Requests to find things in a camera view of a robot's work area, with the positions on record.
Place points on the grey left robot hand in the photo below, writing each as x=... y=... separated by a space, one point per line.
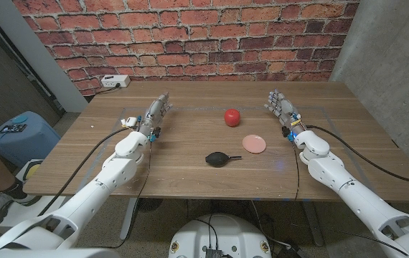
x=154 y=113

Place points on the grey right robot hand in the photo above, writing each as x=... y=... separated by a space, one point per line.
x=285 y=109

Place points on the black rubber air blower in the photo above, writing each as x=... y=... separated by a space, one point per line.
x=217 y=159

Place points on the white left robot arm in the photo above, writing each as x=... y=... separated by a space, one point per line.
x=93 y=193

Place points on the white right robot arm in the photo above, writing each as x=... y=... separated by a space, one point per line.
x=355 y=193

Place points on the white airpods case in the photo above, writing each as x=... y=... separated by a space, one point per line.
x=131 y=121

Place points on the pink round plate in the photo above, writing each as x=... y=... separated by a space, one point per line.
x=254 y=144

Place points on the white power strip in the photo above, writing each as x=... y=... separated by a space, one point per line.
x=115 y=81

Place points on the red apple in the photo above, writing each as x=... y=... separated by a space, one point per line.
x=232 y=117

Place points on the red brick print backdrop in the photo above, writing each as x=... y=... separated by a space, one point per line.
x=190 y=39

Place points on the blue plastic stool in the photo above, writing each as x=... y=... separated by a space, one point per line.
x=25 y=147

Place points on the teal round disc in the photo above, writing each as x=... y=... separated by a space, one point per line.
x=19 y=119

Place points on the white yellow floor object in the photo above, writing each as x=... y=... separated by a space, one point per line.
x=32 y=170

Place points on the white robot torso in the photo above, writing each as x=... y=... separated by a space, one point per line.
x=220 y=236

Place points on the black small device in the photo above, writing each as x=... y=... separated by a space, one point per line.
x=12 y=128

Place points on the white flat floor board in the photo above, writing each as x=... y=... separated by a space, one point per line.
x=25 y=215

